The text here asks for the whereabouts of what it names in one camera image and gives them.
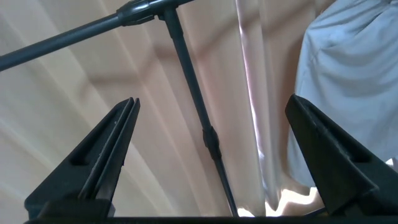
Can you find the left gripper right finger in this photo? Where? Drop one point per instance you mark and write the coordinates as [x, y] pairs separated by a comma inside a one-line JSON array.
[[342, 168]]

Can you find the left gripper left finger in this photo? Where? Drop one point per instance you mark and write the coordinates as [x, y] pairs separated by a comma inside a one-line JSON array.
[[93, 161]]

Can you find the pale grey shorts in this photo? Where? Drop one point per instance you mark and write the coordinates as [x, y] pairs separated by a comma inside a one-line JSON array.
[[351, 77]]

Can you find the black clothes rack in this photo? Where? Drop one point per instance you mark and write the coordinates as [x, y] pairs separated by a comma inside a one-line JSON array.
[[185, 62]]

